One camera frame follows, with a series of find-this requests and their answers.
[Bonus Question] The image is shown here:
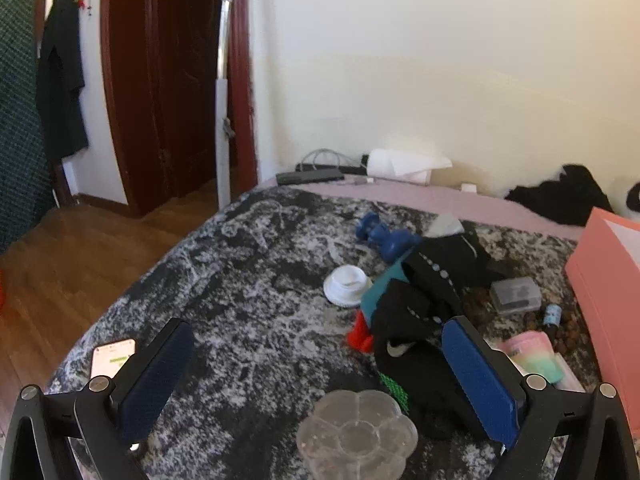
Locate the black flat device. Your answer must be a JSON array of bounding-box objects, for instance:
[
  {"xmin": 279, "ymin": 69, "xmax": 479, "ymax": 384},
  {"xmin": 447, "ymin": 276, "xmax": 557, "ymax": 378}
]
[{"xmin": 275, "ymin": 168, "xmax": 345, "ymax": 186}]

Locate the black garment white logo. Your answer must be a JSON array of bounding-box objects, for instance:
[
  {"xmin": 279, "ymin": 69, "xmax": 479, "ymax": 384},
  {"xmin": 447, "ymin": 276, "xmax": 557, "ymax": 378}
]
[{"xmin": 372, "ymin": 279, "xmax": 483, "ymax": 442}]

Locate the small dropper bottle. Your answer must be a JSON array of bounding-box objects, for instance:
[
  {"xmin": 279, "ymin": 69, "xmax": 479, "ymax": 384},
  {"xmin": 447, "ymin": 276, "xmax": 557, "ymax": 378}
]
[{"xmin": 543, "ymin": 304, "xmax": 563, "ymax": 343}]

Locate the white round lid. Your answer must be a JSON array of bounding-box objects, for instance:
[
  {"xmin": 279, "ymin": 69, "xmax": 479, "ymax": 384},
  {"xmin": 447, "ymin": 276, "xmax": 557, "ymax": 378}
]
[{"xmin": 323, "ymin": 266, "xmax": 373, "ymax": 308}]

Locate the clear flower-shaped plastic dish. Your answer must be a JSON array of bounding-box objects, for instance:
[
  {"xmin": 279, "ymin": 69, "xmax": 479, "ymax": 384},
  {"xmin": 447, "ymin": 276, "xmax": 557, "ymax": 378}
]
[{"xmin": 296, "ymin": 390, "xmax": 419, "ymax": 480}]

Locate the grey white pouch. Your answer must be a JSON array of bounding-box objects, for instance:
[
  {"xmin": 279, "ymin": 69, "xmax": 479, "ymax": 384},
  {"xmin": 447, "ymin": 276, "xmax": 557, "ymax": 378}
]
[{"xmin": 424, "ymin": 212, "xmax": 466, "ymax": 239}]

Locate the white metal pole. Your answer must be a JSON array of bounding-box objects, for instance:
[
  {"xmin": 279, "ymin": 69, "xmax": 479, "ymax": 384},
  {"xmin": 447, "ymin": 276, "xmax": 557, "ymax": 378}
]
[{"xmin": 215, "ymin": 0, "xmax": 237, "ymax": 211}]

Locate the grey mottled blanket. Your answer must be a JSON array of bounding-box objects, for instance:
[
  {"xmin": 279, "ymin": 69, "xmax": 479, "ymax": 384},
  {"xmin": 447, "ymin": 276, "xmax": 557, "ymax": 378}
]
[{"xmin": 45, "ymin": 186, "xmax": 608, "ymax": 480}]

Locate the clear plastic box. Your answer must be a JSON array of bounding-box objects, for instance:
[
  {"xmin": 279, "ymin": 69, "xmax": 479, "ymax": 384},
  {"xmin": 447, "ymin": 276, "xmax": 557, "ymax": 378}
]
[{"xmin": 489, "ymin": 276, "xmax": 543, "ymax": 316}]

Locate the green quilted curtain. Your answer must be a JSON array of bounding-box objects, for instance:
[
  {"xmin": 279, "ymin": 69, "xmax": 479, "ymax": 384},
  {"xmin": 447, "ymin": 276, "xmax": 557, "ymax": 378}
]
[{"xmin": 0, "ymin": 0, "xmax": 55, "ymax": 256}]

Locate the black hanging jacket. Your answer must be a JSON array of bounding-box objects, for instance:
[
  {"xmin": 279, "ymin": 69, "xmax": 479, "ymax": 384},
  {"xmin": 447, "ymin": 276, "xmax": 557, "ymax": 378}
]
[{"xmin": 36, "ymin": 0, "xmax": 90, "ymax": 165}]

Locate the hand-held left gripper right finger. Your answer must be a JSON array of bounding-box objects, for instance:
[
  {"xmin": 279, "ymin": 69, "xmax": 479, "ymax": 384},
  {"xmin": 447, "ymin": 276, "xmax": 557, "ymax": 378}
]
[{"xmin": 441, "ymin": 316, "xmax": 640, "ymax": 480}]

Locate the pastel pink green cup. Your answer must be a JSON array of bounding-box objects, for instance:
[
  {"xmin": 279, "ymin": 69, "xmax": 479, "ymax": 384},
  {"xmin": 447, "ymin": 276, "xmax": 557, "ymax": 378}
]
[{"xmin": 501, "ymin": 331, "xmax": 563, "ymax": 386}]

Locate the white smartphone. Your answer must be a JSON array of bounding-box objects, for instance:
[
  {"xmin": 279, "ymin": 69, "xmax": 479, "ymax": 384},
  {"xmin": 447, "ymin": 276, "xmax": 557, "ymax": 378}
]
[{"xmin": 90, "ymin": 338, "xmax": 137, "ymax": 378}]

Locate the brown bead string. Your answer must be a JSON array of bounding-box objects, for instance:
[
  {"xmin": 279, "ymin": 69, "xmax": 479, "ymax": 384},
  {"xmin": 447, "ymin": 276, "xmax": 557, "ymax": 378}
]
[{"xmin": 462, "ymin": 285, "xmax": 591, "ymax": 356}]

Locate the blue dumbbell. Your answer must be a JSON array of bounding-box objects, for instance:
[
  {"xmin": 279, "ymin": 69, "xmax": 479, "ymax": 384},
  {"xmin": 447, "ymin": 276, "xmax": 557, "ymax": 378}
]
[{"xmin": 355, "ymin": 212, "xmax": 422, "ymax": 262}]

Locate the black dotted garment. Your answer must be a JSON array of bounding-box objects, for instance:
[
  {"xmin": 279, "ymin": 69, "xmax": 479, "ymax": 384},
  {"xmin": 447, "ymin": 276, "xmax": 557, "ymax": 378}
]
[{"xmin": 402, "ymin": 232, "xmax": 507, "ymax": 317}]

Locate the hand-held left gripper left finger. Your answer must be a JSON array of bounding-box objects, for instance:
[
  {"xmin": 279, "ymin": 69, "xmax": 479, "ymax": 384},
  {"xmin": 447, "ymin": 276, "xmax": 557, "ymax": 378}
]
[{"xmin": 0, "ymin": 319, "xmax": 196, "ymax": 480}]

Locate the dark wooden door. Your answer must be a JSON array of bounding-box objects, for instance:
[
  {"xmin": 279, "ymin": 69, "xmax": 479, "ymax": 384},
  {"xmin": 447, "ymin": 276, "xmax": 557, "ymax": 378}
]
[{"xmin": 99, "ymin": 0, "xmax": 258, "ymax": 219}]

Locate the black cloth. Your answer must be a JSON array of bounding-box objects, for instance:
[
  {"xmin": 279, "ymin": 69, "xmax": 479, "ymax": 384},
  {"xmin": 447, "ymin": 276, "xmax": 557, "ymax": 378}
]
[{"xmin": 504, "ymin": 163, "xmax": 615, "ymax": 227}]

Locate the white paper roll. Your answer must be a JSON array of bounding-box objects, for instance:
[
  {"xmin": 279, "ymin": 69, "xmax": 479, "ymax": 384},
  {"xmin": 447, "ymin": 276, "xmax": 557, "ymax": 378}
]
[{"xmin": 367, "ymin": 148, "xmax": 453, "ymax": 184}]

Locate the green net item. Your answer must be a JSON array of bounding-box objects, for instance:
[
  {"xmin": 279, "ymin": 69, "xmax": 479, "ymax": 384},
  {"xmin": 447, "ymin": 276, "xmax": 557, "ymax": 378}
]
[{"xmin": 378, "ymin": 371, "xmax": 412, "ymax": 416}]

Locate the teal glasses case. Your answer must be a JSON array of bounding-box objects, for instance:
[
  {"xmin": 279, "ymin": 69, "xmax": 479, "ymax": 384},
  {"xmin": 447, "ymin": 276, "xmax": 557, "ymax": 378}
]
[{"xmin": 360, "ymin": 260, "xmax": 412, "ymax": 326}]

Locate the pink bedsheet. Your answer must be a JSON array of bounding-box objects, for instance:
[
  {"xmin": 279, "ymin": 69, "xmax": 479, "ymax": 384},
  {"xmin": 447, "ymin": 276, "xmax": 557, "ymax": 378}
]
[{"xmin": 260, "ymin": 176, "xmax": 588, "ymax": 242}]

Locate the pink box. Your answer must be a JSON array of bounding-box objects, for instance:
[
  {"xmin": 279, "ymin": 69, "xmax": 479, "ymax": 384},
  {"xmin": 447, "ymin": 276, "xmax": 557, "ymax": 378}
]
[{"xmin": 565, "ymin": 206, "xmax": 640, "ymax": 418}]

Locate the red fuzzy item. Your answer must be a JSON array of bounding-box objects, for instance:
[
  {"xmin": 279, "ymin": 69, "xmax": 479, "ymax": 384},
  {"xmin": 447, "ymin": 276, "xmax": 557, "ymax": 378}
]
[{"xmin": 347, "ymin": 312, "xmax": 375, "ymax": 353}]

